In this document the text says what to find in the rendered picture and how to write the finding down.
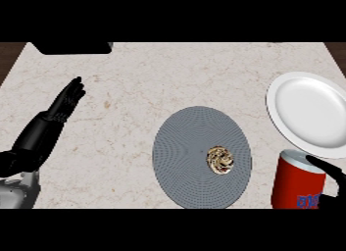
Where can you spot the grey round placemat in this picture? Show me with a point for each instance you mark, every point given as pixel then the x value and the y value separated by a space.
pixel 185 157

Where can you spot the black appliance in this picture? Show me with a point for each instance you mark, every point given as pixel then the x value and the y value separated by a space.
pixel 74 48

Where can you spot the red can with blue print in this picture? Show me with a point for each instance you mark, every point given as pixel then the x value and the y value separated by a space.
pixel 293 186

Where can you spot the white round plate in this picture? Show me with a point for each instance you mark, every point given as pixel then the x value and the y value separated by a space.
pixel 315 112

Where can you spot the small beige patterned can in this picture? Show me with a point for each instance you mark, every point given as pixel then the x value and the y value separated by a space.
pixel 220 160

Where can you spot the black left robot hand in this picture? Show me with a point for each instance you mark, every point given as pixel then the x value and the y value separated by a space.
pixel 40 137

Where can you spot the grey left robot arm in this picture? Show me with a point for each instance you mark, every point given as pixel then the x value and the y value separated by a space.
pixel 9 192

